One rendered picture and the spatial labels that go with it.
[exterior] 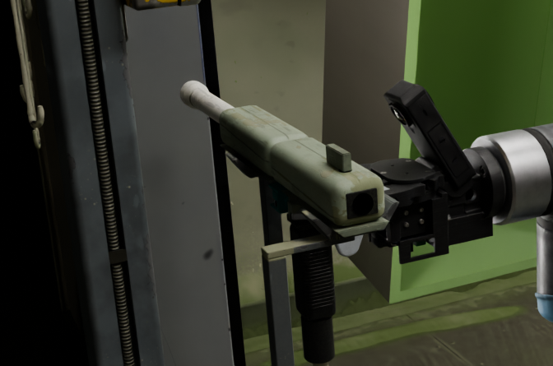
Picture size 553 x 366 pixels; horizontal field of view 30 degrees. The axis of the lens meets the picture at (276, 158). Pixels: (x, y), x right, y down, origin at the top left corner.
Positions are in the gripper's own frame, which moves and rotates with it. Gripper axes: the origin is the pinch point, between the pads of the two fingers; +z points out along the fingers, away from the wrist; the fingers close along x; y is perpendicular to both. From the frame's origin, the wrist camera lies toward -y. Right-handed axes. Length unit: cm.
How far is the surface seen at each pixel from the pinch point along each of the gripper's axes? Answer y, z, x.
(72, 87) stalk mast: -14.1, 19.4, -3.5
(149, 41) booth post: -8.4, 1.2, 46.5
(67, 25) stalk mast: -19.0, 19.0, -3.5
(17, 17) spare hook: -12, 16, 55
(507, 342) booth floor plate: 105, -112, 140
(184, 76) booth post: -3.0, -3.0, 46.6
